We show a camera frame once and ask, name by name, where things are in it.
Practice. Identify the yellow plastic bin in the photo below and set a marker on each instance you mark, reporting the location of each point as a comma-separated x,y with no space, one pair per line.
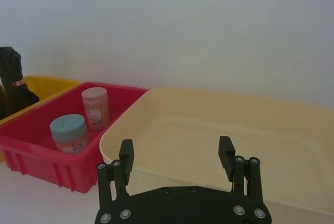
49,85

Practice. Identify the jar with pink lid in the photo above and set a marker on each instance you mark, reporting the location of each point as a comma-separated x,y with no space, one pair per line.
95,109

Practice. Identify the cream plastic tub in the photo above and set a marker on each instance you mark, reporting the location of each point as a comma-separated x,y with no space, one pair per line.
198,135

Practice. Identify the jar with blue lid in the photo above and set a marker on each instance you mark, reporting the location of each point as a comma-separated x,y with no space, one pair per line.
68,130

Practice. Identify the red plastic bin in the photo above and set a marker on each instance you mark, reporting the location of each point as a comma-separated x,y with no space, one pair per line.
31,153

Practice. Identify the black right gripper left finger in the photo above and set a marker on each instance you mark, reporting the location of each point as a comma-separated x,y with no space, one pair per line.
126,156

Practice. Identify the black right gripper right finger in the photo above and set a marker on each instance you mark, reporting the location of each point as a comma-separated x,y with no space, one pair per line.
226,156

